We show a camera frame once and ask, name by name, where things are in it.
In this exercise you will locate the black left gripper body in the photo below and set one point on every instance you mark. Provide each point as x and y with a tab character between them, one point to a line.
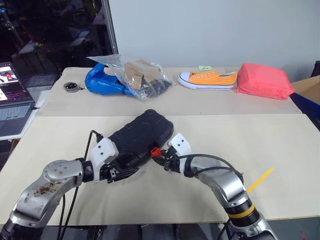
110	173

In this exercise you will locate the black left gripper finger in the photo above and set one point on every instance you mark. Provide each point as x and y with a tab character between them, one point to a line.
127	164
127	174

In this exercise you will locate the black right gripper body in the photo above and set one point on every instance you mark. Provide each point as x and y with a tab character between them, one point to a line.
171	163

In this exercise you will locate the black plastic tool case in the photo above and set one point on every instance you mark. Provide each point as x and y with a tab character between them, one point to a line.
142	132

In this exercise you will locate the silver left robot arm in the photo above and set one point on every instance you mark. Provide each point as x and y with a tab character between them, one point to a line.
50	185

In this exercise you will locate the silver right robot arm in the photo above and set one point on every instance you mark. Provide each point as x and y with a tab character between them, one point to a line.
225	182

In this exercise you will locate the clear plastic bag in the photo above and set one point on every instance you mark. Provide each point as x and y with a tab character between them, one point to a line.
150	85

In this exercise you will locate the orange canvas sneaker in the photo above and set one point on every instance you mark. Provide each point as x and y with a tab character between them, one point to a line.
207	80

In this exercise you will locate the brown cardboard piece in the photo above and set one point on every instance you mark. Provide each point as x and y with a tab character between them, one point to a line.
136	73

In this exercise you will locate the blue glove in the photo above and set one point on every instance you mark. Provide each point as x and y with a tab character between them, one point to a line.
100	82

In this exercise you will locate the green sticky note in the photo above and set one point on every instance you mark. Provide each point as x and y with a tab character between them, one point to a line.
205	68

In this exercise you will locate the small round metal tin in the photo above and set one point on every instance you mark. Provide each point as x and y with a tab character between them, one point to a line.
71	87

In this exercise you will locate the open laptop computer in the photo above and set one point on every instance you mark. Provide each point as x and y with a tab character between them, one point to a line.
12	110

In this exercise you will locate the red fabric bag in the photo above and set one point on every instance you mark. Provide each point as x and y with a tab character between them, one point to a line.
262	80

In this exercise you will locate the blue cardboard box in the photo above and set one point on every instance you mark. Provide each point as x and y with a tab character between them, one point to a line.
308	92

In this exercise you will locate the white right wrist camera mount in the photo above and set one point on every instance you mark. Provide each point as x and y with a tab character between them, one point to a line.
181	145

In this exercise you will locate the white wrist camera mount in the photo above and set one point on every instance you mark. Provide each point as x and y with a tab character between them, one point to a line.
103	150
181	145

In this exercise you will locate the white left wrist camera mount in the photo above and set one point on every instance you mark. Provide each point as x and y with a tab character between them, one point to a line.
103	150

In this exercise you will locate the metal window frame post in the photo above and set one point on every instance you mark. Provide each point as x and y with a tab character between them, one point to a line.
111	27

